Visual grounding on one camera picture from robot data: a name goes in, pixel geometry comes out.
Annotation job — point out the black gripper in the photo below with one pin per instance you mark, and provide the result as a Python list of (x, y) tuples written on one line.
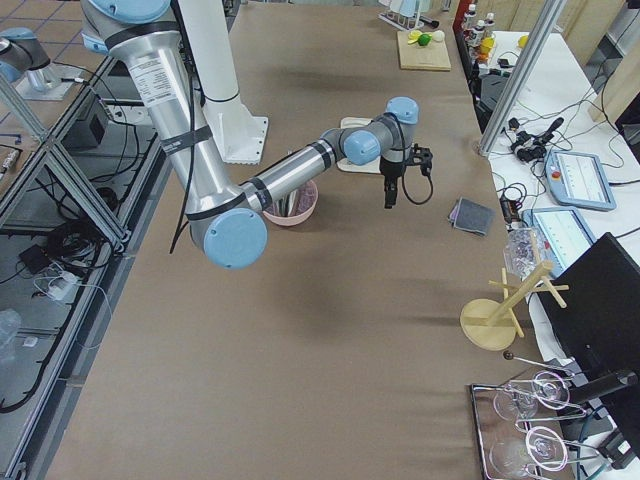
[(389, 172)]

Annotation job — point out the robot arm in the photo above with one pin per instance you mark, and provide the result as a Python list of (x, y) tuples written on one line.
[(178, 56)]

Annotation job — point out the cream rabbit tray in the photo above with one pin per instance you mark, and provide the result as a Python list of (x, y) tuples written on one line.
[(362, 154)]

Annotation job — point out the grey folded cloth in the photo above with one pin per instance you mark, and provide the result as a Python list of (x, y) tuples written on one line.
[(469, 216)]

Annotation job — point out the pink bowl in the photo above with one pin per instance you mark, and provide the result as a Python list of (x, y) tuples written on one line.
[(295, 208)]

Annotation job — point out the wooden cutting board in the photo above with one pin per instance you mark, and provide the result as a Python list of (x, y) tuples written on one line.
[(433, 57)]

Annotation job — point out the lemon slice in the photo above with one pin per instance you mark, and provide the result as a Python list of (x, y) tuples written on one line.
[(414, 36)]

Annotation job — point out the white garlic bulb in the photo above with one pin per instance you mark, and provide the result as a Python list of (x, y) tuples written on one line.
[(438, 36)]

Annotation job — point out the wooden mug tree stand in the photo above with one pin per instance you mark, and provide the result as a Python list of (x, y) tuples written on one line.
[(493, 325)]

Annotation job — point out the teach pendant tablet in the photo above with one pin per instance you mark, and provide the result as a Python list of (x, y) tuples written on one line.
[(566, 232), (578, 179)]

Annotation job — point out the black monitor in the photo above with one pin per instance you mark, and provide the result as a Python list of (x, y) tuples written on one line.
[(599, 328)]

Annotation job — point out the wine glass rack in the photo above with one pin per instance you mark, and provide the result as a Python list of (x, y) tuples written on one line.
[(549, 421)]

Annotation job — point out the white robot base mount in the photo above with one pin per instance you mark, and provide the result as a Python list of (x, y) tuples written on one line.
[(239, 135)]

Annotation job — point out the aluminium frame post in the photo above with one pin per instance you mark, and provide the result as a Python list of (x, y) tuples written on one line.
[(550, 13)]

